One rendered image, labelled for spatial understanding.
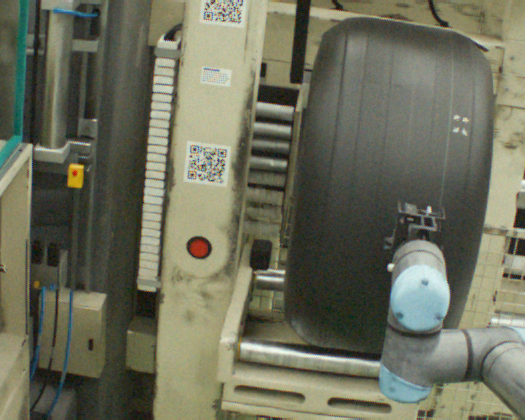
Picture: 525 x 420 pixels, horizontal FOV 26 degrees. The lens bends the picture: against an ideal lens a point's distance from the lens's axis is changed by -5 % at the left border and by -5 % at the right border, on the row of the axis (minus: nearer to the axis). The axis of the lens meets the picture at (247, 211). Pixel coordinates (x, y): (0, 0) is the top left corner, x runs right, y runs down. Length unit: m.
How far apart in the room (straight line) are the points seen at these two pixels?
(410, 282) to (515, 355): 0.18
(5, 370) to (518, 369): 0.92
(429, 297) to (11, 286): 0.86
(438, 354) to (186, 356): 0.78
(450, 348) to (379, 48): 0.59
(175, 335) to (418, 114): 0.66
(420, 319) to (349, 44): 0.61
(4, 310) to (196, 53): 0.57
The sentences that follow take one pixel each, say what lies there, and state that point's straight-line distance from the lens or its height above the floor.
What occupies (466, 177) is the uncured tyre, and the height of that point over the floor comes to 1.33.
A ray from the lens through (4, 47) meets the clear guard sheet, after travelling 1.82.
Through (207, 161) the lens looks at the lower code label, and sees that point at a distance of 2.05.
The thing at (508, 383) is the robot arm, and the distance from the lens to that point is 1.50.
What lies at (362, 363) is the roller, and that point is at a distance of 2.12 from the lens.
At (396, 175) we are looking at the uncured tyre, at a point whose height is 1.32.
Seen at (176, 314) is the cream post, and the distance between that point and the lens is 2.19.
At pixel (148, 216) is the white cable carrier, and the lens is 2.12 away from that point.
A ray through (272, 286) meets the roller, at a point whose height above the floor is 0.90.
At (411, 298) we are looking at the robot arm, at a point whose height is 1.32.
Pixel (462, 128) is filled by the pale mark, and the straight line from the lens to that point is 1.87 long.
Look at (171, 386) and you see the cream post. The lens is 2.28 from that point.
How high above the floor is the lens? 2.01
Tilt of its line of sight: 25 degrees down
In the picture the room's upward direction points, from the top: 6 degrees clockwise
